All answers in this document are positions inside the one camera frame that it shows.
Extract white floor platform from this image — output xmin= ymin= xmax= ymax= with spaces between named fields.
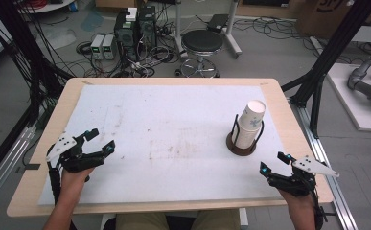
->
xmin=326 ymin=62 xmax=371 ymax=133

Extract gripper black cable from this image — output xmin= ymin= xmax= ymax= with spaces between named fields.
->
xmin=312 ymin=181 xmax=336 ymax=230
xmin=47 ymin=161 xmax=62 ymax=206

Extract person's right hand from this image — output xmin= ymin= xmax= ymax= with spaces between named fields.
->
xmin=278 ymin=188 xmax=317 ymax=213

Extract white paper cup blue print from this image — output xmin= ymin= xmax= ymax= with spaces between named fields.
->
xmin=238 ymin=99 xmax=267 ymax=131

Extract tangle of floor cables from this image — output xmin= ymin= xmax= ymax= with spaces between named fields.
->
xmin=75 ymin=34 xmax=178 ymax=79

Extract white table leg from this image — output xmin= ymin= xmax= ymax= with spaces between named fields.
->
xmin=239 ymin=207 xmax=249 ymax=230

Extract black computer tower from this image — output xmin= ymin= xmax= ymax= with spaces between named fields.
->
xmin=113 ymin=11 xmax=140 ymax=62
xmin=137 ymin=5 xmax=158 ymax=59

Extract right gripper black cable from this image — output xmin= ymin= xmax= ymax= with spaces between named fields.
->
xmin=312 ymin=181 xmax=336 ymax=230

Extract plain white paper cup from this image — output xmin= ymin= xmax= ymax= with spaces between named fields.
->
xmin=231 ymin=123 xmax=262 ymax=150

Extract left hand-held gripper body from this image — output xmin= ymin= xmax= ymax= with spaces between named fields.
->
xmin=44 ymin=131 xmax=107 ymax=173

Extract white power supply unit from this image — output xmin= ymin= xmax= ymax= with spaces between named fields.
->
xmin=102 ymin=33 xmax=117 ymax=61
xmin=89 ymin=34 xmax=106 ymax=61

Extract person's left leg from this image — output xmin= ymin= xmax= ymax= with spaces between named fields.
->
xmin=114 ymin=213 xmax=169 ymax=230

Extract person's left hand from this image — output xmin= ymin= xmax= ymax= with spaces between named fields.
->
xmin=59 ymin=166 xmax=95 ymax=200

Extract black round stool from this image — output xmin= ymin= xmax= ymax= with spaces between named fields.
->
xmin=174 ymin=29 xmax=225 ymax=79

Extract small white box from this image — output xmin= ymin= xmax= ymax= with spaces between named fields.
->
xmin=125 ymin=7 xmax=139 ymax=23

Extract person's leg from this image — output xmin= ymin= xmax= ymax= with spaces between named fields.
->
xmin=114 ymin=213 xmax=169 ymax=230
xmin=194 ymin=209 xmax=241 ymax=230

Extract black flat device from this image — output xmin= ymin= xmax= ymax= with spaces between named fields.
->
xmin=206 ymin=13 xmax=231 ymax=34

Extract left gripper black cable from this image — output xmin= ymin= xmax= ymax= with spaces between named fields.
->
xmin=47 ymin=161 xmax=62 ymax=206

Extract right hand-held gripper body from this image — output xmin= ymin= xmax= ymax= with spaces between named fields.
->
xmin=267 ymin=155 xmax=340 ymax=197

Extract black metal frame post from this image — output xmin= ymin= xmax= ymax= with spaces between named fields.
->
xmin=281 ymin=0 xmax=371 ymax=139
xmin=0 ymin=0 xmax=66 ymax=130

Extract aluminium rail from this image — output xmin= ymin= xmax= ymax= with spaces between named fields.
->
xmin=0 ymin=124 xmax=37 ymax=213
xmin=289 ymin=98 xmax=359 ymax=230

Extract person's right leg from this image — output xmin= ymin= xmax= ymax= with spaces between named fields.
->
xmin=194 ymin=209 xmax=241 ymax=230

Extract white rolling stand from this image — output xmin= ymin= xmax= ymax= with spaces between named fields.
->
xmin=173 ymin=0 xmax=243 ymax=60

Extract cardboard box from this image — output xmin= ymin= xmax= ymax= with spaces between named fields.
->
xmin=295 ymin=0 xmax=371 ymax=40

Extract black floor cables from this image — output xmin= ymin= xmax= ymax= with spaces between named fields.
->
xmin=233 ymin=14 xmax=323 ymax=42

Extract brown cup holder black wire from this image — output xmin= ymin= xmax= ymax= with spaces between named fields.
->
xmin=225 ymin=113 xmax=266 ymax=157

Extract wooden table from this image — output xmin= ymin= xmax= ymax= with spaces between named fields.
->
xmin=6 ymin=77 xmax=335 ymax=219

